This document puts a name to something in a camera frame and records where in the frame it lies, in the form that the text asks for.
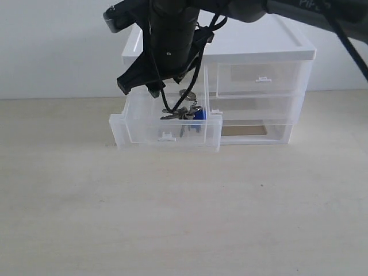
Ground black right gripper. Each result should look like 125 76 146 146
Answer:
117 1 214 98

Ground key bunch with blue tag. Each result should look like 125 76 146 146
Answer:
160 89 206 138

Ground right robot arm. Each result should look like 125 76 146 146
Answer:
103 1 367 97

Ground white plastic drawer cabinet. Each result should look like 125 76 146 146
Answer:
120 11 317 145

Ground clear wide middle drawer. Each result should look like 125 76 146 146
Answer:
209 96 304 125

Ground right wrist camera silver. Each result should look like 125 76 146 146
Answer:
103 0 150 33

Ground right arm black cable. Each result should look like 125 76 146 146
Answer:
143 11 368 114

